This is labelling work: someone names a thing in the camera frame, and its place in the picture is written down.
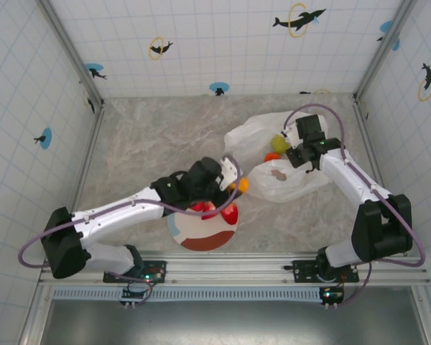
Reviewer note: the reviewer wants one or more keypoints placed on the yellow-orange orange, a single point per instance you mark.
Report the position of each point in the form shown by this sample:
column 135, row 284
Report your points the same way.
column 243, row 184

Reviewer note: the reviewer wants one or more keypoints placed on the yellow-green pear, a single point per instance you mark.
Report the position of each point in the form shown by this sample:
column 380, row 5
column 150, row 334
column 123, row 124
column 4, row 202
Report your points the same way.
column 279, row 143

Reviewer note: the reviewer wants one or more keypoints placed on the red-orange round fruit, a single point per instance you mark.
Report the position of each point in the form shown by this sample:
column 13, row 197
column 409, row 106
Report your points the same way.
column 272, row 157

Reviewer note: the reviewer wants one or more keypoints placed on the red-peach apple with leaf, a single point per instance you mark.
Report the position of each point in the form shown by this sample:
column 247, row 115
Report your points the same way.
column 211, row 210

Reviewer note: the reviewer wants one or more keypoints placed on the white plastic bag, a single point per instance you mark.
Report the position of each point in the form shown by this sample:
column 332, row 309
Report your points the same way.
column 283, row 188

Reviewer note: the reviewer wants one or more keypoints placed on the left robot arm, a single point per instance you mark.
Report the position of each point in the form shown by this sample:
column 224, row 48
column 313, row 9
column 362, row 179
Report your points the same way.
column 122, row 212

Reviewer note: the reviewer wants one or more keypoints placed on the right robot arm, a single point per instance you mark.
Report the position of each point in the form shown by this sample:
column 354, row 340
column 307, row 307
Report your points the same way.
column 348, row 176

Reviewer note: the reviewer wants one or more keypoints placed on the shiny red fruit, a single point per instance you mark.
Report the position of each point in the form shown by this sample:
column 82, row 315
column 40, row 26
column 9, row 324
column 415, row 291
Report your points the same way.
column 230, row 213

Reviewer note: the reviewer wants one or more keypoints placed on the round multicoloured plate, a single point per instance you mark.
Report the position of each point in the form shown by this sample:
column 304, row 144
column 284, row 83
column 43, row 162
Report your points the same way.
column 204, row 233

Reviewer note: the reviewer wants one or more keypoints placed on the dolphin blue circle sticker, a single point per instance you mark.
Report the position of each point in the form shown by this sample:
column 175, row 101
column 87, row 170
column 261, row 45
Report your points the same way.
column 45, row 138
column 219, row 88
column 95, row 70
column 386, row 27

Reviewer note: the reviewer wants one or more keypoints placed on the small controller board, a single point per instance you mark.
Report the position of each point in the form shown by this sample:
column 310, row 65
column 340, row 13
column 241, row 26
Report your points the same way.
column 332, row 295
column 131, row 294

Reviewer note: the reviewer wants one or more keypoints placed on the grey metal panel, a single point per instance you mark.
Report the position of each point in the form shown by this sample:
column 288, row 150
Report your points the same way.
column 237, row 323

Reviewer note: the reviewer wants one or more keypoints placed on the aluminium side rail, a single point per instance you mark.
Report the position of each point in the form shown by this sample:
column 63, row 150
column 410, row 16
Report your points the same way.
column 90, row 154
column 366, row 129

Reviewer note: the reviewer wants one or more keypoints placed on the aluminium mounting rail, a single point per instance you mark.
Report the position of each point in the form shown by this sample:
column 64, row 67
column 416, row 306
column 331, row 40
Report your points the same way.
column 237, row 267

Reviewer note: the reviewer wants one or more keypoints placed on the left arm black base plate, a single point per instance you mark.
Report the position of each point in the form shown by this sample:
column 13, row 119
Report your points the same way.
column 154, row 275

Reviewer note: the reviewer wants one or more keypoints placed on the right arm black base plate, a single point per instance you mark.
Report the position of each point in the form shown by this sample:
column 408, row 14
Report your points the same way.
column 303, row 269

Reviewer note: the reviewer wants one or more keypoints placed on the aluminium frame post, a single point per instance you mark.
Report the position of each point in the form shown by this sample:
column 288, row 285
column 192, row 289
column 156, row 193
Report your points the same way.
column 384, row 50
column 72, row 54

